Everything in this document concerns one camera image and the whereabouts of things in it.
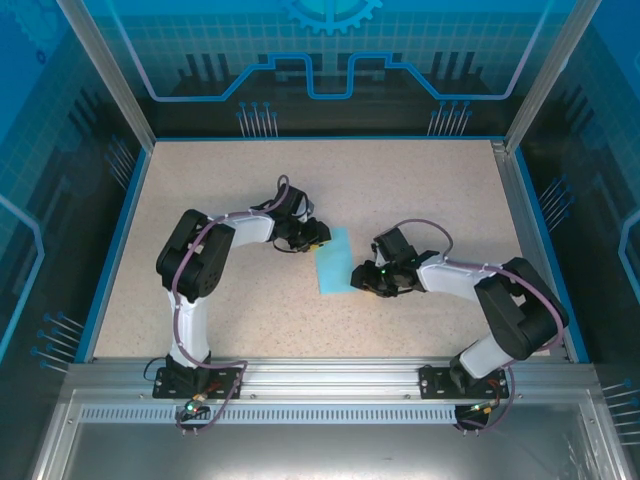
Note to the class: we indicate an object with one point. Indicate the light blue cloth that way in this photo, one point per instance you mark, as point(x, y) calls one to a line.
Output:
point(335, 270)

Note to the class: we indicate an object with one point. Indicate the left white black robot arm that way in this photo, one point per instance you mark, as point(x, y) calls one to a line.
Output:
point(195, 260)

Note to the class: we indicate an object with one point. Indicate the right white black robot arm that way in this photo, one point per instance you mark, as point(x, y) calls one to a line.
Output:
point(520, 310)

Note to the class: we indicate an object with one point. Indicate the aluminium sheet tray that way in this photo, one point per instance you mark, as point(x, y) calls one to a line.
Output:
point(325, 450)

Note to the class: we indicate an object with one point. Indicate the blue gear print panel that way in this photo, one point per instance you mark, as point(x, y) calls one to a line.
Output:
point(325, 40)

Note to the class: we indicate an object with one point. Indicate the blue circuit print panel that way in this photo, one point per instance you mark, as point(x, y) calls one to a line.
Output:
point(600, 175)
point(40, 175)

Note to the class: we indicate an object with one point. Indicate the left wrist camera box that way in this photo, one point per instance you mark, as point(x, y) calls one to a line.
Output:
point(306, 209)

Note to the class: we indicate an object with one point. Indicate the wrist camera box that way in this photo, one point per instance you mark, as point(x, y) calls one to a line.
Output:
point(376, 251)
point(306, 209)

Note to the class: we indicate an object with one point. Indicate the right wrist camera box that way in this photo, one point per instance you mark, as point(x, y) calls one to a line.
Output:
point(376, 251)

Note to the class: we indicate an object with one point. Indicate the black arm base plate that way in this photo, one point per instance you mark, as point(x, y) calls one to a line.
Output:
point(167, 390)
point(435, 382)

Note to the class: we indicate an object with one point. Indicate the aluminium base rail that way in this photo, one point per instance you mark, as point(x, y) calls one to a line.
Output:
point(325, 380)

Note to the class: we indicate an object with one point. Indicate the aluminium side rail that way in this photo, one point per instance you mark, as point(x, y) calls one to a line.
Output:
point(520, 210)

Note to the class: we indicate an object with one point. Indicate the aluminium frame post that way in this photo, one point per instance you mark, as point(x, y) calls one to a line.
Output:
point(107, 75)
point(550, 75)

